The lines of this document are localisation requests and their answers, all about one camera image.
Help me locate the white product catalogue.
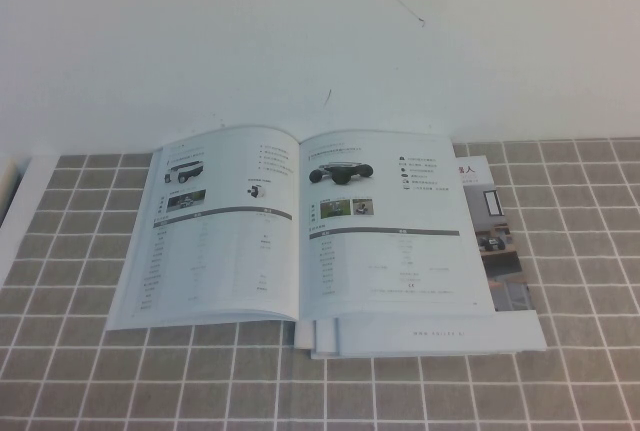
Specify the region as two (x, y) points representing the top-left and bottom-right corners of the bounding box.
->
(106, 124), (496, 332)

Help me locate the white book under stack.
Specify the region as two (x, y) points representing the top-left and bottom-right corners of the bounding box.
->
(294, 319), (526, 361)

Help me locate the grey checked tablecloth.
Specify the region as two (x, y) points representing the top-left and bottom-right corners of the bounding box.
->
(0, 136), (640, 431)

